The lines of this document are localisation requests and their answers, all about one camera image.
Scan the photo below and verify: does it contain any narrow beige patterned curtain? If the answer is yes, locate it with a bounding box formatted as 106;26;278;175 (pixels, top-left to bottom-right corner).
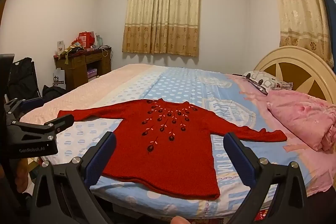
268;0;334;68

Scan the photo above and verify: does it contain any white printed paper bag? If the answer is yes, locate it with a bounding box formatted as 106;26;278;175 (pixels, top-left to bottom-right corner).
53;69;66;88

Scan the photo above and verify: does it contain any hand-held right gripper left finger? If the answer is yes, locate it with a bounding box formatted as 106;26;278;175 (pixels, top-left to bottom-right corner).
30;132;117;224

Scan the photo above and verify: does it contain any green yellow striped cloth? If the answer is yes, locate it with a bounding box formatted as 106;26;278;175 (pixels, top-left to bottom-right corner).
59;43;85;64

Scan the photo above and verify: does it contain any cream wooden bed headboard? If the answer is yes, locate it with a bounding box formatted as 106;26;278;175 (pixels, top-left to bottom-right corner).
253;46;336;106

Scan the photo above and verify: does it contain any polka dot bed blanket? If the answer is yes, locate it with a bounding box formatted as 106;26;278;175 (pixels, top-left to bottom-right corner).
20;63;315;219

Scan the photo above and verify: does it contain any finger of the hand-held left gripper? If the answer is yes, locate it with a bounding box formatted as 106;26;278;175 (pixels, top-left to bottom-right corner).
4;97;44;120
42;114;74;134

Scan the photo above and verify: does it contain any black bag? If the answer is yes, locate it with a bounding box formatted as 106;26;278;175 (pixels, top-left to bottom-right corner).
42;85;67;102

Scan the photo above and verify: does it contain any red gift bag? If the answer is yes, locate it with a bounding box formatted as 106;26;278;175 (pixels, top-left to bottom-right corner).
78;31;95;48

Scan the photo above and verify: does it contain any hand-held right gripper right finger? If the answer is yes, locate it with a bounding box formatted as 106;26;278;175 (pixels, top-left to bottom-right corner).
223;132;308;224

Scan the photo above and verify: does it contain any brown wooden desk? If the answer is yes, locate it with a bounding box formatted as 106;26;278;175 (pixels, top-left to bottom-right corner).
54;47;112;90

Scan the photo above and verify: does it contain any dark blue panel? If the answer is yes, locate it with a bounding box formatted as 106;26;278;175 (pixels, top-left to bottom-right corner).
316;0;336;39

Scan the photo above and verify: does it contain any red knitted sweater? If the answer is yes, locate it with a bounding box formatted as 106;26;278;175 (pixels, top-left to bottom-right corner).
57;98;288;199

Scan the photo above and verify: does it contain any wide beige patterned curtain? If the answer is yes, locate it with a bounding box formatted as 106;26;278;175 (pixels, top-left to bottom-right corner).
122;0;201;57

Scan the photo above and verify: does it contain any pink pillow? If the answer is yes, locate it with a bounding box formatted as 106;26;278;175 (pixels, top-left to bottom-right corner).
266;90;336;152

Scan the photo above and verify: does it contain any black folding chair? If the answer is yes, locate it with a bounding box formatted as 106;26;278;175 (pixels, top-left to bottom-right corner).
7;57;42;102

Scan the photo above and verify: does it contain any patterned pillow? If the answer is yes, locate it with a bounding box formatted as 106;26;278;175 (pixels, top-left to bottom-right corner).
242;70;293;95

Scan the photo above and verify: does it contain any pink bed sheet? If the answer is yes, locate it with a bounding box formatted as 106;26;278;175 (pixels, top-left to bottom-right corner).
227;73;332;197

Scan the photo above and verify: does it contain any person's right hand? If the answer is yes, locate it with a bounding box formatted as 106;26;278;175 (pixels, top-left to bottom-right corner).
171;216;190;224

